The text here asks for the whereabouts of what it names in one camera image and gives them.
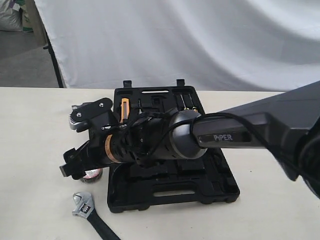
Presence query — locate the adjustable wrench black handle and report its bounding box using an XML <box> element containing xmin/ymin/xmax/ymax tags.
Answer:
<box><xmin>72</xmin><ymin>191</ymin><xmax>120</xmax><ymax>240</ymax></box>

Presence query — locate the black electrical tape roll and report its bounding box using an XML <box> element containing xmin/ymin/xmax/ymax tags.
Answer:
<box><xmin>80</xmin><ymin>168</ymin><xmax>103</xmax><ymax>184</ymax></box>

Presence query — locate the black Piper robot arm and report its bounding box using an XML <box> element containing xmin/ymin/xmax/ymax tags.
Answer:
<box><xmin>60</xmin><ymin>79</ymin><xmax>320</xmax><ymax>196</ymax></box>

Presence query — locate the short yellow black screwdriver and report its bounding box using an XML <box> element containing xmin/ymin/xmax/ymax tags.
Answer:
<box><xmin>189</xmin><ymin>94</ymin><xmax>198</xmax><ymax>113</ymax></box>

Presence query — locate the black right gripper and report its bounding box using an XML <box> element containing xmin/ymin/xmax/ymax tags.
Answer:
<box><xmin>59</xmin><ymin>130</ymin><xmax>117</xmax><ymax>180</ymax></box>

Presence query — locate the grey sack in background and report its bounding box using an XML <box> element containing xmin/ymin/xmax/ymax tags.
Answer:
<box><xmin>0</xmin><ymin>0</ymin><xmax>23</xmax><ymax>32</ymax></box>

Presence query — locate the green white bag background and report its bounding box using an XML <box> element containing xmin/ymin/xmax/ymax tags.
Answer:
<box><xmin>20</xmin><ymin>0</ymin><xmax>33</xmax><ymax>33</ymax></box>

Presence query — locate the black plastic tool case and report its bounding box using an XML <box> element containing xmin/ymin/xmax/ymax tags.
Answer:
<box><xmin>105</xmin><ymin>79</ymin><xmax>240</xmax><ymax>213</ymax></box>

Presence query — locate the black backdrop stand pole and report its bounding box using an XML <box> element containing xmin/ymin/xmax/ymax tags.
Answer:
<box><xmin>43</xmin><ymin>30</ymin><xmax>65</xmax><ymax>88</ymax></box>

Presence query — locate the long yellow black screwdriver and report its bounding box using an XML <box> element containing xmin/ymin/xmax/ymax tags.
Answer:
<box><xmin>180</xmin><ymin>93</ymin><xmax>191</xmax><ymax>110</ymax></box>

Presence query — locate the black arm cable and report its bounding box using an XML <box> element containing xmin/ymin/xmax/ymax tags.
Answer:
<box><xmin>119</xmin><ymin>109</ymin><xmax>303</xmax><ymax>176</ymax></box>

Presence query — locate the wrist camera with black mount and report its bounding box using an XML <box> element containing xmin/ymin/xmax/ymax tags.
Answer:
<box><xmin>69</xmin><ymin>97</ymin><xmax>119</xmax><ymax>133</ymax></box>

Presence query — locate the orange utility knife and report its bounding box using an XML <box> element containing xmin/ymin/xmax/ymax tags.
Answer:
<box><xmin>120</xmin><ymin>98</ymin><xmax>130</xmax><ymax>125</ymax></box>

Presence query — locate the white backdrop cloth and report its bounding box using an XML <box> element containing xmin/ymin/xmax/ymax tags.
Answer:
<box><xmin>35</xmin><ymin>0</ymin><xmax>320</xmax><ymax>92</ymax></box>

